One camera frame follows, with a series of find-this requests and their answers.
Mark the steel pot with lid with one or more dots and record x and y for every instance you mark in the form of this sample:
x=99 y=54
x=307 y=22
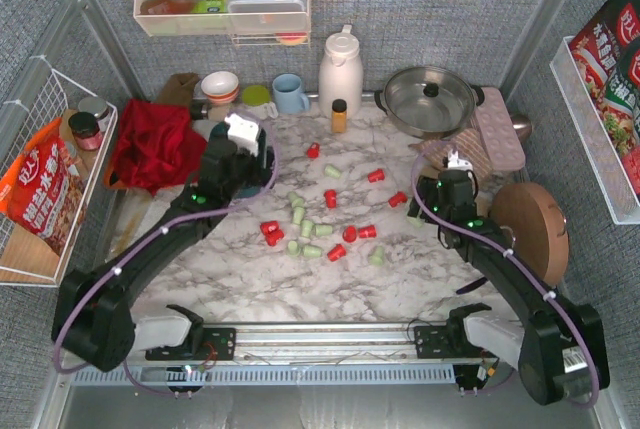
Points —
x=429 y=103

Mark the brown paper bag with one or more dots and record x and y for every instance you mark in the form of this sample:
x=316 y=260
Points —
x=178 y=90

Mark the red cloth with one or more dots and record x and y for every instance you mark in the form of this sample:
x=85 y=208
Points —
x=156 y=147

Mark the pink egg tray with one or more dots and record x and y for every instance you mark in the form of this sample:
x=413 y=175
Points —
x=493 y=122

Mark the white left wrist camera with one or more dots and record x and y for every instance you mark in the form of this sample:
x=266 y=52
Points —
x=243 y=132

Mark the red capsule centre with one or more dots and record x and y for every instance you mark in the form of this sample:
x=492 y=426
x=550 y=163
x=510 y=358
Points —
x=330 y=197

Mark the striped pink cloth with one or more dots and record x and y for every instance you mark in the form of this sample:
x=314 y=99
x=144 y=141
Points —
x=469 y=147

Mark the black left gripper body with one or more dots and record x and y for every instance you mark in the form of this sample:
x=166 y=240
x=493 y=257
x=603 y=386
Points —
x=261 y=164

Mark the pepper grinder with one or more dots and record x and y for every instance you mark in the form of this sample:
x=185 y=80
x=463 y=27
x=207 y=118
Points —
x=201 y=110

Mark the red capsule mid upright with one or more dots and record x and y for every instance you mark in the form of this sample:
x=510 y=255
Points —
x=350 y=234

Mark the orange spice bottle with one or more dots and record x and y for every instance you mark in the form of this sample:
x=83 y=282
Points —
x=339 y=116

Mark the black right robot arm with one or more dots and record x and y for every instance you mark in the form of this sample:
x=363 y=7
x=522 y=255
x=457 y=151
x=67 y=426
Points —
x=563 y=353

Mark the blue mug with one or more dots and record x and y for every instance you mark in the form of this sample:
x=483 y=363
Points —
x=288 y=95

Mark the steel ladle bowl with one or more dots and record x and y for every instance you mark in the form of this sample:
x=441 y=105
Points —
x=522 y=126

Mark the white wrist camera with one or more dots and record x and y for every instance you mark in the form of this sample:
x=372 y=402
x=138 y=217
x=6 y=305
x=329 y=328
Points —
x=454 y=161
x=243 y=132

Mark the red capsule mid right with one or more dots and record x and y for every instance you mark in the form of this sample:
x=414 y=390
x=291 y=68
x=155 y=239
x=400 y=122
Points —
x=368 y=231

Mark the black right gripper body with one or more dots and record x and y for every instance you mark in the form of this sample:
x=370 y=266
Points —
x=422 y=200

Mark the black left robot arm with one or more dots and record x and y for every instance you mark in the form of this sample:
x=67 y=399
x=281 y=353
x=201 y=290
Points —
x=93 y=318

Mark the white thermos jug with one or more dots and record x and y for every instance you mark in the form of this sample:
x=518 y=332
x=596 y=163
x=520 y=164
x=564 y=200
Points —
x=341 y=73

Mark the red capsule left upper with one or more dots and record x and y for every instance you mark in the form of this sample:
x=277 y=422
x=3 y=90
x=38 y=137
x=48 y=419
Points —
x=268 y=227

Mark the green lidded cup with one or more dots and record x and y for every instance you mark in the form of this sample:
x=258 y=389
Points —
x=257 y=99

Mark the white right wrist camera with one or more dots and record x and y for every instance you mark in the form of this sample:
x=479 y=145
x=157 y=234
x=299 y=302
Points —
x=454 y=161

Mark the red capsule far top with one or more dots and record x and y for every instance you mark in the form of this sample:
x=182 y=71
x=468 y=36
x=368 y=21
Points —
x=313 y=151

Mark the red capsule left lower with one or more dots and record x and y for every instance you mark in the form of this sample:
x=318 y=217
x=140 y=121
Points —
x=274 y=237

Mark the white striped bowl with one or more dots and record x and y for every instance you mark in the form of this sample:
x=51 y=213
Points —
x=221 y=87

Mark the red capsule upper right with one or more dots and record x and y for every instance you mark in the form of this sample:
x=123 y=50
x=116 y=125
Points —
x=377 y=175

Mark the round wooden board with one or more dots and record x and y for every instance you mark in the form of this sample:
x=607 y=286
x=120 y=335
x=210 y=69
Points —
x=536 y=227

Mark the green capsule cluster right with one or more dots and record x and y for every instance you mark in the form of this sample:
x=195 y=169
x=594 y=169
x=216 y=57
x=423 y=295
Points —
x=321 y=230

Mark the teal storage basket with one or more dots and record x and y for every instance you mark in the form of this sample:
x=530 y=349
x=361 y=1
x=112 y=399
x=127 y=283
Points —
x=265 y=166

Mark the steel lid jar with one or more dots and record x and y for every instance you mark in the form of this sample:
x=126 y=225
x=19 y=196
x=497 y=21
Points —
x=98 y=108

